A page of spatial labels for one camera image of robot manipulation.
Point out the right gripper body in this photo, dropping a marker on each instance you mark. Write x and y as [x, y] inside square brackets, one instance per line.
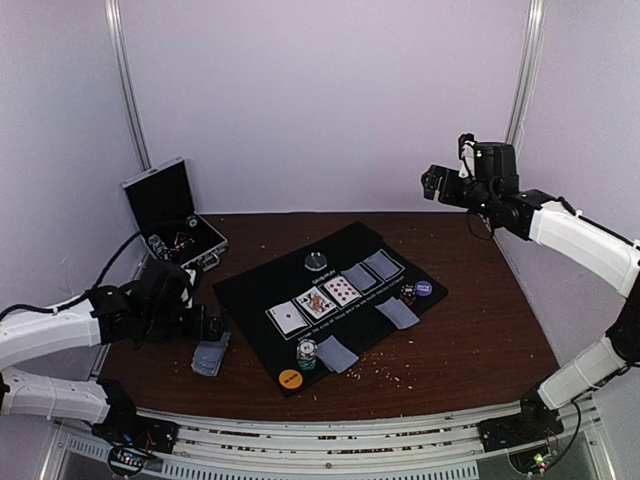
[431, 180]

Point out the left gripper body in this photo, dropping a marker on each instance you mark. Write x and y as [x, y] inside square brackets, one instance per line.
[162, 323]

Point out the blue playing card deck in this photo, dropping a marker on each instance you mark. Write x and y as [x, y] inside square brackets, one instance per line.
[208, 356]

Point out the purple small blind button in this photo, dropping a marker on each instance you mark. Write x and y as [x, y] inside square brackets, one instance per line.
[423, 288]

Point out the small poker chip stack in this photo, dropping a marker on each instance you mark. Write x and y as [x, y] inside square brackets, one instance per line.
[408, 294]

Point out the ace of diamonds card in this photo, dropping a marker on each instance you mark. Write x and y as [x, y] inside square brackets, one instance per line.
[287, 317]

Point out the face down community card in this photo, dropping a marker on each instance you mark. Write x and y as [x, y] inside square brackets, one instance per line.
[360, 278]

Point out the dealt playing card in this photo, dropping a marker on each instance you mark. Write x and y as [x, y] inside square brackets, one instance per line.
[387, 309]
[402, 316]
[323, 349]
[341, 358]

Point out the orange big blind button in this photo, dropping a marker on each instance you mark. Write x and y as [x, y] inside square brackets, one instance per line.
[290, 379]

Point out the multicolour poker chip stack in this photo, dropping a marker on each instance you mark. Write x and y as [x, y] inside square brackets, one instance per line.
[306, 354]

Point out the ten of diamonds card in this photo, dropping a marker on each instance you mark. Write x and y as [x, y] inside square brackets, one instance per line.
[341, 291]

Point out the queen face card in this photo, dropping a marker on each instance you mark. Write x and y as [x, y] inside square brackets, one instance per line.
[316, 304]

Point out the clear dealer button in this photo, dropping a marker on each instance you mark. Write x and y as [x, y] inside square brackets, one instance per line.
[315, 261]

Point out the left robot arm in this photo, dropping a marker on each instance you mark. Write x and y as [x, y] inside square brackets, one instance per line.
[103, 315]

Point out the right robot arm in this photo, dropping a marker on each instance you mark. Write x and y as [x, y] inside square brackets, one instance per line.
[580, 279]

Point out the red dice row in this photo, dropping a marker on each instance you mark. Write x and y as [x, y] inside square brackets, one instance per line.
[181, 246]

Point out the green poker chip in case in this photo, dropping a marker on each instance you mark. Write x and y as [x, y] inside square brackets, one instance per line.
[191, 221]

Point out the aluminium poker chip case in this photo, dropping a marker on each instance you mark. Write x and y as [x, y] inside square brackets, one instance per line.
[160, 200]

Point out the black poker mat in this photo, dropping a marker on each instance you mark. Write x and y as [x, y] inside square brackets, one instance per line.
[358, 325]

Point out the aluminium frame post right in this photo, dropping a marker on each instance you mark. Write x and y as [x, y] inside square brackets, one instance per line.
[530, 54]

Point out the aluminium frame post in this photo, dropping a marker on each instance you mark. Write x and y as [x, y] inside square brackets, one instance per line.
[530, 54]
[118, 41]

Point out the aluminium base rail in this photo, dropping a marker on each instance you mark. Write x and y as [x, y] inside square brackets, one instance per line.
[439, 446]

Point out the aluminium frame post left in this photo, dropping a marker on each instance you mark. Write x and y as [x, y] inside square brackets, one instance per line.
[118, 41]

